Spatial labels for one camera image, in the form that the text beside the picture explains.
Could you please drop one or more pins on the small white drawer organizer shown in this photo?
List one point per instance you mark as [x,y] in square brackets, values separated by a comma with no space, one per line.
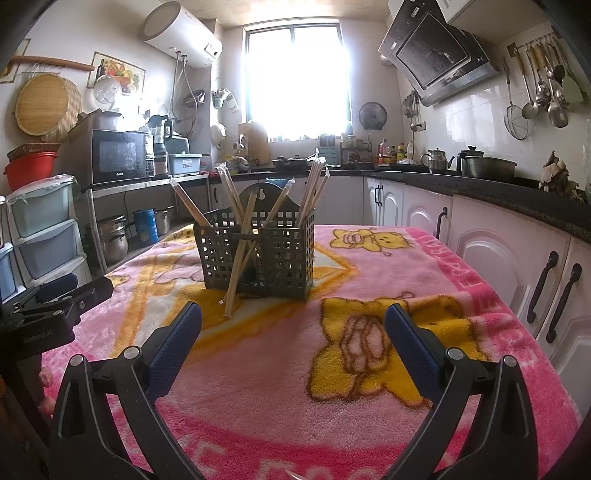
[328,150]

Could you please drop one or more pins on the red plastic bucket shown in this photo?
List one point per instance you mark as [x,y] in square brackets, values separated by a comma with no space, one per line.
[30,173]

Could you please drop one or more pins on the woven basket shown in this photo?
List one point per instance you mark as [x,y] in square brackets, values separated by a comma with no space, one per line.
[32,151]

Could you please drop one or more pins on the hanging metal basin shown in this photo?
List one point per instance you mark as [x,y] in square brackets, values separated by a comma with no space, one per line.
[194,98]

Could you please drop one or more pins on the black glass range hood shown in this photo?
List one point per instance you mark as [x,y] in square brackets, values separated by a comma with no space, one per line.
[434,55]

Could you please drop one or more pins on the dark green plastic utensil basket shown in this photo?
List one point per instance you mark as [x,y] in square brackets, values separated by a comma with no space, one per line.
[286,258]

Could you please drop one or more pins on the white wall cabinet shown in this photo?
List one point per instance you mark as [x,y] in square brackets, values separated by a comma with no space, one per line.
[461,8]

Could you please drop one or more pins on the fruit wall poster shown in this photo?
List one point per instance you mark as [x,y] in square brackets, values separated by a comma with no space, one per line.
[124,71]

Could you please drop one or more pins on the large metal pot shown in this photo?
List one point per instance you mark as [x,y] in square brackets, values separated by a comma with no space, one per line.
[491,170]

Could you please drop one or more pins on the beige water jug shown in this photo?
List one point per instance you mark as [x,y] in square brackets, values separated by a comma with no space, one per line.
[256,143]

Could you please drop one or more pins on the grey plastic storage bin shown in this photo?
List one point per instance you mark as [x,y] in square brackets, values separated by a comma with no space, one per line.
[184,165]

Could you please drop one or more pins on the steel kettle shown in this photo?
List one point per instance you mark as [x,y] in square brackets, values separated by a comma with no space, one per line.
[436,161]

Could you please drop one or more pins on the black wall fan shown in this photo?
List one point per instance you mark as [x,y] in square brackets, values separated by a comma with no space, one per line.
[373,115]

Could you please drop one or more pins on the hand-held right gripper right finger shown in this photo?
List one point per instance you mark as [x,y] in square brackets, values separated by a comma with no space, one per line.
[411,341]

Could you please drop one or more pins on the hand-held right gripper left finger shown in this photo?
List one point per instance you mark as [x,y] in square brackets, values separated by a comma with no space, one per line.
[178,332]

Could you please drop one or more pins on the small white fan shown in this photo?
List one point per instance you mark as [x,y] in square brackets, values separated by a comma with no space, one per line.
[107,92]

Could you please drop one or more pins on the row of condiment bottles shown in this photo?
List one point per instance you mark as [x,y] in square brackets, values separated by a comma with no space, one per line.
[392,152]

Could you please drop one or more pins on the white cylindrical water heater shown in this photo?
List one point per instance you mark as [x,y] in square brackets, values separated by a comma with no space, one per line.
[180,34]

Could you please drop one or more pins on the black frying pan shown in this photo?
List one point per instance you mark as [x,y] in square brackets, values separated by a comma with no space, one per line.
[291,164]

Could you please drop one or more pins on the brown knobbly roots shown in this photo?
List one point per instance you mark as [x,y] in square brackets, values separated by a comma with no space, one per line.
[558,177]

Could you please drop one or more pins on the black spice rack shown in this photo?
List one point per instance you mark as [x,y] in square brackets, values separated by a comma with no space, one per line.
[358,150]

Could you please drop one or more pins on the black blender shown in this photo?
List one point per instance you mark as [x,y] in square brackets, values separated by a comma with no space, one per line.
[160,134]

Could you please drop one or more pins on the row of hanging kitchen utensils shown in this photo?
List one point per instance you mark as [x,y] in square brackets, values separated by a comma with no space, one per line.
[556,97]

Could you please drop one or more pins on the stack of steel pots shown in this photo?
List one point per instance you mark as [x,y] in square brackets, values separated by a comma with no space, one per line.
[113,242]

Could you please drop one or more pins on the metal storage shelf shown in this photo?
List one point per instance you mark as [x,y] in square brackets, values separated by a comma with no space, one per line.
[152,182]

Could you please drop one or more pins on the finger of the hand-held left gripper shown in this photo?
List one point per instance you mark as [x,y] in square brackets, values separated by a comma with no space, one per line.
[57,286]
[92,293]

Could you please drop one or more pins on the wooden rolling pin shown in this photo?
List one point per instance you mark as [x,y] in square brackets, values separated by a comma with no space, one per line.
[51,62]

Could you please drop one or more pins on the small steel pot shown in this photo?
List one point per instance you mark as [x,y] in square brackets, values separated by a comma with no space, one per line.
[164,221]

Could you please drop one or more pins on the pink printed blanket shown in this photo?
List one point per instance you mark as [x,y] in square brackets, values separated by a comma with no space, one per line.
[277,392]

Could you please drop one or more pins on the blue metal can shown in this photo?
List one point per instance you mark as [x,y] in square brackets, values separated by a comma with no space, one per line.
[145,226]

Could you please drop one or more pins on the wall-mounted toothbrush holder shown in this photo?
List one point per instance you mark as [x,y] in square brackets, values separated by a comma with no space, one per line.
[225,99]

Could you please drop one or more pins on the pile of chopsticks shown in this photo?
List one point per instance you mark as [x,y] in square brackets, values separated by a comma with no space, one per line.
[231,295]

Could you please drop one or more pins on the grey plastic drawer unit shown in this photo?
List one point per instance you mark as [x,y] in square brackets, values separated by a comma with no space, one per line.
[46,230]

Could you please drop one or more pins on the person's left hand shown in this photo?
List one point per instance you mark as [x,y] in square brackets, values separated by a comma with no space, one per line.
[46,376]

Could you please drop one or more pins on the round bamboo board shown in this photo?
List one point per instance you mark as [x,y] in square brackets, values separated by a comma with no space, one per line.
[44,108]

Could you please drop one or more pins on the black kitchen countertop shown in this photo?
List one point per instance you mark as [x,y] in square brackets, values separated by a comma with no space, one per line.
[508,196]

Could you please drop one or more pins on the black microwave oven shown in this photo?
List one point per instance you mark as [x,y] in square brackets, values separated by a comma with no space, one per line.
[117,157]

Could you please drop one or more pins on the kitchen window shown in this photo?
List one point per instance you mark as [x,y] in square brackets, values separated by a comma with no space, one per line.
[298,83]

